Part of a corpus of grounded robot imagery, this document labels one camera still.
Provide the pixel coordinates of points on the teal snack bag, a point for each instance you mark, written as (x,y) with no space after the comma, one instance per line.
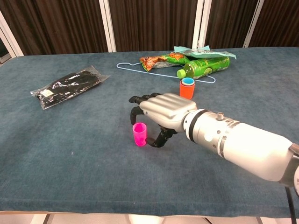
(205,53)

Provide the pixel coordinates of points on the black gloves in clear bag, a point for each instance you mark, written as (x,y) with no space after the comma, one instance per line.
(70,86)

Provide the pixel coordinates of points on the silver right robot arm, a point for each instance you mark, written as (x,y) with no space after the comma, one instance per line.
(245,144)

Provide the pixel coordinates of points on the black and silver right hand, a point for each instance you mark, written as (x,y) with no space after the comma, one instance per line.
(165,108)

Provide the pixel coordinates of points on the blue table cloth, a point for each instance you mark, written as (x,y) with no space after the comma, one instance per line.
(93,175)

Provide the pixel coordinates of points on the light blue plastic cup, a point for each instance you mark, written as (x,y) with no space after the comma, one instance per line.
(188,81)

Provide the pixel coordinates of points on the orange green snack bag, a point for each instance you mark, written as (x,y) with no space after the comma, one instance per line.
(161,61)

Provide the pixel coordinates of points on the dark brown partition panel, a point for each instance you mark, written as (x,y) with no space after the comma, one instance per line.
(151,23)
(278,23)
(226,21)
(58,25)

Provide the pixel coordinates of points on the pink plastic cup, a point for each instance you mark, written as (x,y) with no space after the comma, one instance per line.
(139,135)

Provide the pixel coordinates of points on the orange plastic cup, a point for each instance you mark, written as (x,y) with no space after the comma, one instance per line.
(187,91)

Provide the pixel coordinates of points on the green drink bottle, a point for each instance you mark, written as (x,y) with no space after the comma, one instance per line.
(205,66)

